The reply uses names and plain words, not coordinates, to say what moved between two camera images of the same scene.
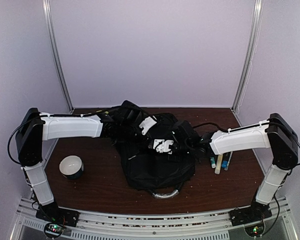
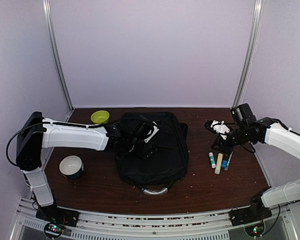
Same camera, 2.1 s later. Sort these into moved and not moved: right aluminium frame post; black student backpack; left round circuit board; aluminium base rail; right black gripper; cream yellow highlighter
Moved: right black gripper; black student backpack
Not moved: aluminium base rail; cream yellow highlighter; right aluminium frame post; left round circuit board
